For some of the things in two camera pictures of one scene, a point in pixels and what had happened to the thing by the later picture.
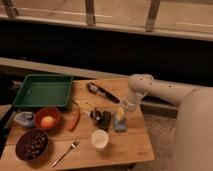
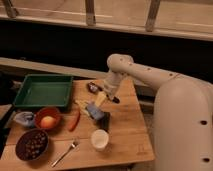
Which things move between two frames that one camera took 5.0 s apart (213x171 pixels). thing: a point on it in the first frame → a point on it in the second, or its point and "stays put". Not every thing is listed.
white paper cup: x=99 y=140 stays put
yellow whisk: x=85 y=107 stays put
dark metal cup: x=102 y=118 stays put
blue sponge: x=120 y=125 → x=94 y=110
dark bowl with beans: x=31 y=144 stays put
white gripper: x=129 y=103 → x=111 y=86
